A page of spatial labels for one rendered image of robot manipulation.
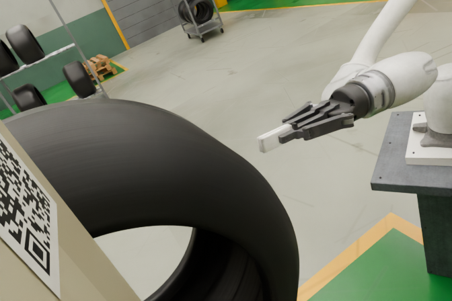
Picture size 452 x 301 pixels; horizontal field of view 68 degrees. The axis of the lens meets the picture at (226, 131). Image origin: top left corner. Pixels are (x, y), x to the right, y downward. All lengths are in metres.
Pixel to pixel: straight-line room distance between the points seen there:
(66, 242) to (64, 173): 0.18
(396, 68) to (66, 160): 0.63
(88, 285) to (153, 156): 0.21
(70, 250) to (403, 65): 0.71
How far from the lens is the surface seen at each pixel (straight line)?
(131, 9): 11.61
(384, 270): 1.93
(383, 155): 1.50
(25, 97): 5.85
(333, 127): 0.65
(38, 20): 11.39
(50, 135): 0.40
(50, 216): 0.19
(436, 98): 1.33
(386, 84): 0.75
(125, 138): 0.38
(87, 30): 11.44
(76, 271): 0.18
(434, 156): 1.41
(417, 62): 0.81
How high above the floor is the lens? 1.55
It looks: 26 degrees down
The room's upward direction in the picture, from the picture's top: 23 degrees counter-clockwise
